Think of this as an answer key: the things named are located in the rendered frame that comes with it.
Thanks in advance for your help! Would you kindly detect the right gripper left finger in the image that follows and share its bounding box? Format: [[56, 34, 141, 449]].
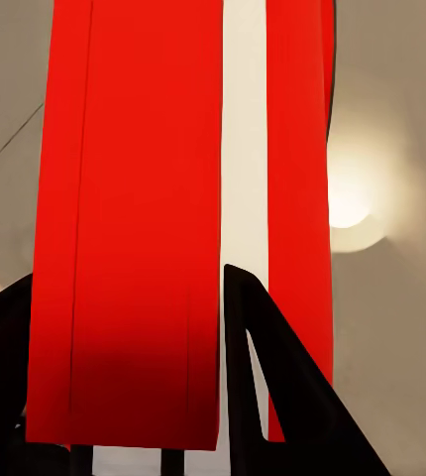
[[0, 274, 33, 461]]

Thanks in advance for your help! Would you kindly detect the radio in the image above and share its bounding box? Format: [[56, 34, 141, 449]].
[[25, 0, 337, 476]]

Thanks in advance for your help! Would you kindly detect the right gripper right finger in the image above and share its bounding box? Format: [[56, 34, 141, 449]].
[[223, 265, 390, 476]]

